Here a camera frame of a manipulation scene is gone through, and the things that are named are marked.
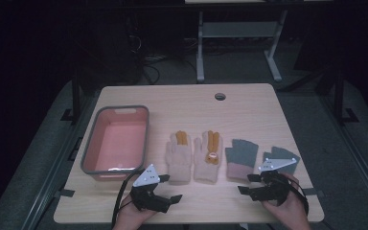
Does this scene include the hand-held gripper black cable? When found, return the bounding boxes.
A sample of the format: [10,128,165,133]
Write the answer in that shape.
[110,169,146,230]
[286,176,311,216]

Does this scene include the person's right hand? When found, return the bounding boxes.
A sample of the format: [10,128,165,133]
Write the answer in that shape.
[262,172,311,230]

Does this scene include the pink plastic basin grey rim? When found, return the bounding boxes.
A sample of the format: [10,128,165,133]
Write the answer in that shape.
[80,104,150,182]

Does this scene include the white metal desk frame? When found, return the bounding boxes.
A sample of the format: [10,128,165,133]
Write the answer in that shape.
[195,9,288,83]

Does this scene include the plain beige glove orange fingers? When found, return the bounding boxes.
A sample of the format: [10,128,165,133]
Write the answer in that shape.
[165,129,193,186]

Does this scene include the black metal stand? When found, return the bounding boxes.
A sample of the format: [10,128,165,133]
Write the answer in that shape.
[60,68,81,125]
[333,68,359,126]

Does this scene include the beige glove with bear face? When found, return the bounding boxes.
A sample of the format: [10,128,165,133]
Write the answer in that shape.
[193,129,223,184]

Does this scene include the left hand-held gripper black cable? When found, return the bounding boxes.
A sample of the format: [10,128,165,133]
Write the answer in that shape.
[110,169,146,230]

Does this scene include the grey tape strip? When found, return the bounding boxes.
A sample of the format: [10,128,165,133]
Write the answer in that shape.
[301,187,326,197]
[55,189,76,198]

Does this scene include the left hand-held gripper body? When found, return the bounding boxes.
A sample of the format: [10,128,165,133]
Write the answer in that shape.
[129,164,173,214]

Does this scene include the person's left hand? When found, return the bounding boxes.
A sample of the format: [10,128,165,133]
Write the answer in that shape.
[112,195,158,230]

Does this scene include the grey metal floor rail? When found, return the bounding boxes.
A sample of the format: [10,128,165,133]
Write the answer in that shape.
[20,95,97,230]
[319,95,368,221]

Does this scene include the black floor cables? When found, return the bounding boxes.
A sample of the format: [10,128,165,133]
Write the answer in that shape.
[142,54,199,85]

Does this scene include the right hand-held gripper black cable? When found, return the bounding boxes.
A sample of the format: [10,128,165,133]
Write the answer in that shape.
[286,176,311,216]

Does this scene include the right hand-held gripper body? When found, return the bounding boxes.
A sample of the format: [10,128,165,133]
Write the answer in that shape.
[248,158,298,207]

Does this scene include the grey fingerless glove pink cuff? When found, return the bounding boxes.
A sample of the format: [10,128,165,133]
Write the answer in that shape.
[262,146,301,175]
[224,138,260,180]

